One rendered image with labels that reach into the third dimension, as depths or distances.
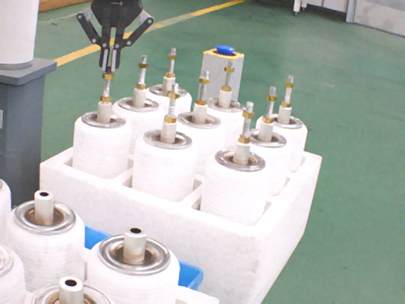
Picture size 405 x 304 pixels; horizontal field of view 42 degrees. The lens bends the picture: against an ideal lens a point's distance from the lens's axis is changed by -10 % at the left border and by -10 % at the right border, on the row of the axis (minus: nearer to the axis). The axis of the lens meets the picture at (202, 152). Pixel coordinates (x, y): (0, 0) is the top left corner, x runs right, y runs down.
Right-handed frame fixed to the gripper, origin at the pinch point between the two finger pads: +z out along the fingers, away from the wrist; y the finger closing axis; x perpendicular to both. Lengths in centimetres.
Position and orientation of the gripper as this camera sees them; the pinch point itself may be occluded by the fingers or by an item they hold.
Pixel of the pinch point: (110, 59)
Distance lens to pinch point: 91.2
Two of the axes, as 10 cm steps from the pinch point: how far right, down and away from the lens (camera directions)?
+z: -1.3, 9.2, 3.7
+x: 0.5, 3.8, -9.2
